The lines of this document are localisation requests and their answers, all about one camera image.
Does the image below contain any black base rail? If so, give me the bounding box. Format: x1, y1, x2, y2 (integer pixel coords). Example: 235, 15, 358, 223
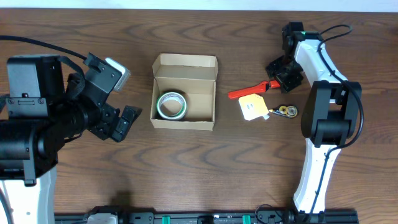
55, 204, 359, 224

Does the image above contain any correction tape dispenser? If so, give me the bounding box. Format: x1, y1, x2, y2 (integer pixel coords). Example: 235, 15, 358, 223
269, 105, 299, 119

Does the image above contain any white masking tape roll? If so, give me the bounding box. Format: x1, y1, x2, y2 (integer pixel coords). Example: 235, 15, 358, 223
161, 100, 181, 116

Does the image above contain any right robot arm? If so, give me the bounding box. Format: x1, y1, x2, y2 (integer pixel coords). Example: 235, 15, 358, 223
266, 22, 364, 215

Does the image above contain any small yellow spiral notepad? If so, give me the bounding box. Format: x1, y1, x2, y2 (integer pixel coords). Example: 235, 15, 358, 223
238, 94, 269, 121

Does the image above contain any green tape roll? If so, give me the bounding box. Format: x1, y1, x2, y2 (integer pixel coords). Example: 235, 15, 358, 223
156, 91, 188, 121

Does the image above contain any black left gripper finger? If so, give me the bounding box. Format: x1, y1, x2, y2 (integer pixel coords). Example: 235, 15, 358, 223
111, 118, 131, 142
121, 106, 142, 124

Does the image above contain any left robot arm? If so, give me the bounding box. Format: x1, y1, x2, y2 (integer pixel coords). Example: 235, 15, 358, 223
1, 54, 141, 223

